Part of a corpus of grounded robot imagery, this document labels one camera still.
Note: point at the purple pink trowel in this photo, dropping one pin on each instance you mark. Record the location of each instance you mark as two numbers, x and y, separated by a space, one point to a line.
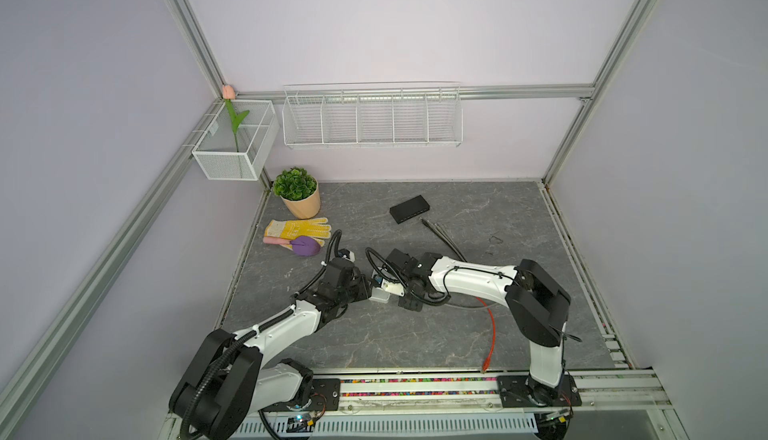
303 246

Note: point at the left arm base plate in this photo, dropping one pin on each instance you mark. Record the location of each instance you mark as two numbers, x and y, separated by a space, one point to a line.
323 394

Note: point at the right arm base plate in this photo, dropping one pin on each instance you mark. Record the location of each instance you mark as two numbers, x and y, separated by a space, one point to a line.
521 391

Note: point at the white network switch box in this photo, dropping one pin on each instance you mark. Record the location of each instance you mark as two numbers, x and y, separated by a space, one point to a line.
380 296

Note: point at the long white wire basket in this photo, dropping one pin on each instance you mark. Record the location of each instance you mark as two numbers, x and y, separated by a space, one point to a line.
373 115

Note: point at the small white wire basket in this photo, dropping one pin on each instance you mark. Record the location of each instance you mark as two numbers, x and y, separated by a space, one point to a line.
215 150

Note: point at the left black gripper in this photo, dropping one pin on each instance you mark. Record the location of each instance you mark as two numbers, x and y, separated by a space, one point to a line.
364 290

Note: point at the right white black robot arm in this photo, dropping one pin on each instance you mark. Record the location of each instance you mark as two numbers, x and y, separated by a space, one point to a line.
538 304

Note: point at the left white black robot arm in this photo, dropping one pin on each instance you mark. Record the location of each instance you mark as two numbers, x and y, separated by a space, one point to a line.
221 385

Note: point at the pink artificial tulip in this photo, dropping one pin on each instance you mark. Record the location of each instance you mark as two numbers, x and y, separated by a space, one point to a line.
229 95

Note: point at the yellow work glove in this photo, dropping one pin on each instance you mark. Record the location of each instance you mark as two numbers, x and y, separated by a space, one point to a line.
317 228

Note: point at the green plant in pot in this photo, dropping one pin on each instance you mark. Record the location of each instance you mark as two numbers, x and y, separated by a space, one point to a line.
299 191

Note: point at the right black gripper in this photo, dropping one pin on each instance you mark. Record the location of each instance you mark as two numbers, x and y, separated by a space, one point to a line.
410 304

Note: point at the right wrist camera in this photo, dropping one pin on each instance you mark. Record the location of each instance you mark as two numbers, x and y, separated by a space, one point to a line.
390 287

